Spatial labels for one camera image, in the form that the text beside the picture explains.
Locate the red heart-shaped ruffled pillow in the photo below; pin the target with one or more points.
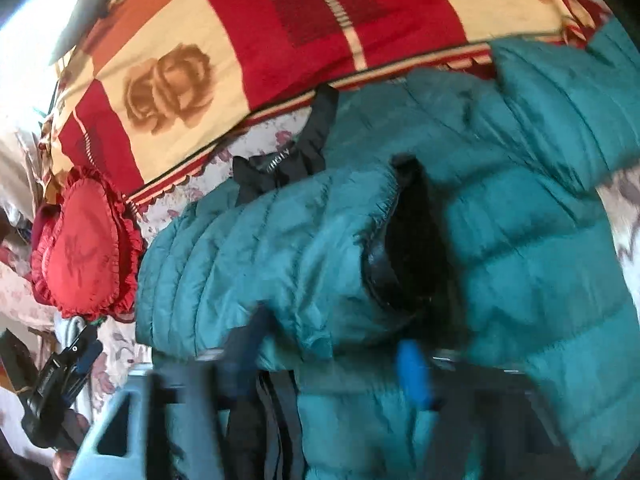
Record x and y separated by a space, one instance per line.
82 255

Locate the teal puffer jacket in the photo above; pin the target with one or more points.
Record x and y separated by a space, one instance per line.
500 240

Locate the red cream rose checked blanket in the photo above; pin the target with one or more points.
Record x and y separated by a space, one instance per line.
280 35

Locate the person's left hand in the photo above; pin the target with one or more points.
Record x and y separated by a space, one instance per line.
75 430

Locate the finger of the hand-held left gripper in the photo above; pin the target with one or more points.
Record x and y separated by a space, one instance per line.
88 355

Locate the grey white cloth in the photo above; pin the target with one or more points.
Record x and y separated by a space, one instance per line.
67 332

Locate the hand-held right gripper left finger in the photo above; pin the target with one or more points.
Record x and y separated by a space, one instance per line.
246 345

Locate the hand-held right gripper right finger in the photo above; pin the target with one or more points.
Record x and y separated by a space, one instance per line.
413 375

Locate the white floral fleece blanket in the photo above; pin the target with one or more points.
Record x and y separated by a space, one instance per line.
200 185

